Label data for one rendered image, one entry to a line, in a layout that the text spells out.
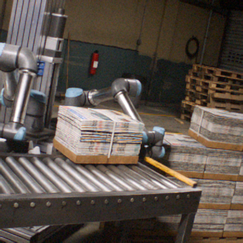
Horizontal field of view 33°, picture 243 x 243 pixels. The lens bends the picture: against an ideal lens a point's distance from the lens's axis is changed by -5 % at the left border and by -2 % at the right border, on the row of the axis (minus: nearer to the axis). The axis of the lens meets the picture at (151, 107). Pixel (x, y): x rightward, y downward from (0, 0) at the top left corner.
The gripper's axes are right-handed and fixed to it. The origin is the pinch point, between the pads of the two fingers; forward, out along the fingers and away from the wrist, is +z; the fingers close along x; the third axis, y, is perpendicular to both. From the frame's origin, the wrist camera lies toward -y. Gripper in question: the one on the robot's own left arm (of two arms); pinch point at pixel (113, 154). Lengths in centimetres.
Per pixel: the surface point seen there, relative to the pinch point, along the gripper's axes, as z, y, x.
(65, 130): 36.4, 14.3, 6.9
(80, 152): 35.0, 8.2, 23.0
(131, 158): 4.0, 5.7, 23.4
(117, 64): -410, 13, -672
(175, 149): -54, 1, -9
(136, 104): -441, -68, -607
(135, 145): 2.7, 12.5, 22.9
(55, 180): 56, 1, 43
